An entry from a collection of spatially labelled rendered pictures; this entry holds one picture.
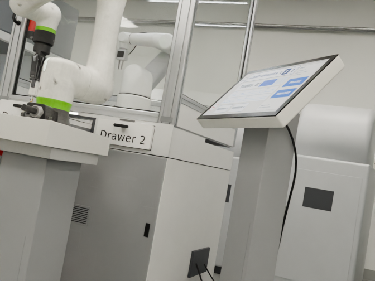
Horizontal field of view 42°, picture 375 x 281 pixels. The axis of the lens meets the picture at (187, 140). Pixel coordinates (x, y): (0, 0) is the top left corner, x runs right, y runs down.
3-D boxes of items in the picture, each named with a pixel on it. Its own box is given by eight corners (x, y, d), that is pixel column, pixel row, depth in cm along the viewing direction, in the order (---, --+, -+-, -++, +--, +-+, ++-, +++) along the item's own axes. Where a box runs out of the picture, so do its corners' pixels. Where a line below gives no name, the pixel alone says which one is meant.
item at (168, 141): (168, 157, 212) (173, 124, 213) (-9, 128, 251) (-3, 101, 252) (230, 170, 299) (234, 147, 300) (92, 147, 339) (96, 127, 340)
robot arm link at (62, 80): (83, 115, 178) (93, 65, 180) (46, 105, 167) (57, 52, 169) (65, 114, 187) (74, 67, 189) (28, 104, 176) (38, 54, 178)
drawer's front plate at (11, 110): (48, 131, 199) (53, 105, 199) (-5, 123, 210) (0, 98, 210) (51, 132, 200) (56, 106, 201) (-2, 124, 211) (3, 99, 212)
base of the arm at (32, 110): (37, 118, 156) (41, 100, 156) (-1, 112, 160) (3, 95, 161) (77, 131, 181) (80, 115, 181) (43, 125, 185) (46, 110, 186)
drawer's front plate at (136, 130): (149, 149, 214) (153, 125, 214) (94, 141, 225) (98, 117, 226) (150, 150, 215) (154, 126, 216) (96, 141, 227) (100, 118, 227)
